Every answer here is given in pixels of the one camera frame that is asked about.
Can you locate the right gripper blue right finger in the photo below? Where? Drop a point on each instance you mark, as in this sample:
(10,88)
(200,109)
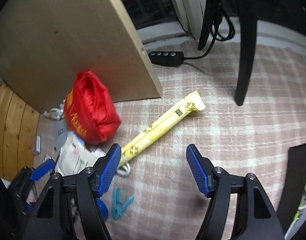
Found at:
(201,168)

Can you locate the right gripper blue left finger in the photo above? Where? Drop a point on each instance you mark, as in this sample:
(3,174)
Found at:
(104,170)

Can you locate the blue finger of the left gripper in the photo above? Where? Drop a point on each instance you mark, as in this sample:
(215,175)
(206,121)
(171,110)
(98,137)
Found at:
(43,169)

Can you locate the blue plastic clothespin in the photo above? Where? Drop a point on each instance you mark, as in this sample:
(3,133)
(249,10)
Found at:
(119,206)

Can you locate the yellow star-printed long packet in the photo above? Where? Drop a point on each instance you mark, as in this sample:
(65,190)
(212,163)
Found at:
(192,102)

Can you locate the blue round lid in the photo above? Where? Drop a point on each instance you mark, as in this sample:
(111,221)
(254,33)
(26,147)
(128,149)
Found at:
(102,208)

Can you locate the small white box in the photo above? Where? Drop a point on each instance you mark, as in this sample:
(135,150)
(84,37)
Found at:
(37,145)

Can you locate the white printed pouch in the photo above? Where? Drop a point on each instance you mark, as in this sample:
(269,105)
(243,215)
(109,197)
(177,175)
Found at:
(75,157)

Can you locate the grey paper packet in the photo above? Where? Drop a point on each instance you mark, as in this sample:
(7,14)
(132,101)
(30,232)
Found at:
(60,134)

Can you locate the red fabric bag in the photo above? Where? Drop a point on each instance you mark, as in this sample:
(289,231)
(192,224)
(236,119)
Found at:
(89,110)

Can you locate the black storage box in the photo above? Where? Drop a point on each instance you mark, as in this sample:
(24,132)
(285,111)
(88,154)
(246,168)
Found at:
(295,181)

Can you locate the black power strip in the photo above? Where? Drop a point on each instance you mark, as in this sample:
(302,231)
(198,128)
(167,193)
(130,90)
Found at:
(167,58)

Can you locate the wooden cabinet panel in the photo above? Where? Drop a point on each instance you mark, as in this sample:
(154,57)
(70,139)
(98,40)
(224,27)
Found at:
(45,43)

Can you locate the black chair leg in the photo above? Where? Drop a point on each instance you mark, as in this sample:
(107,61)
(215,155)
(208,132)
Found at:
(248,33)

